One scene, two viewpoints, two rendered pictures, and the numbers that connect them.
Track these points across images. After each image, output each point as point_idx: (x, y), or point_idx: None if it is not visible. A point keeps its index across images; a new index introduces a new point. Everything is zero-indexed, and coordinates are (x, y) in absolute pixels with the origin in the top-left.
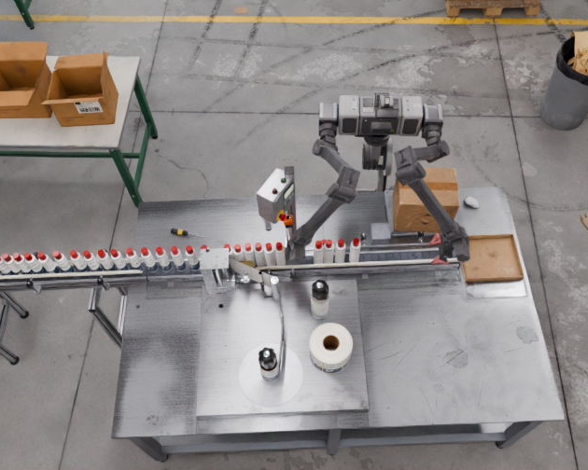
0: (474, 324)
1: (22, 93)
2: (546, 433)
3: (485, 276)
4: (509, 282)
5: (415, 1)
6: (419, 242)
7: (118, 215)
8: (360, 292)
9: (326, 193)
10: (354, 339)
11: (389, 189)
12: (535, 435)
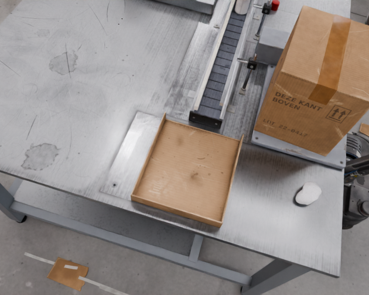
0: (96, 100)
1: None
2: None
3: (160, 148)
4: (136, 177)
5: None
6: (248, 94)
7: (357, 14)
8: (197, 15)
9: (368, 140)
10: None
11: (368, 201)
12: (4, 260)
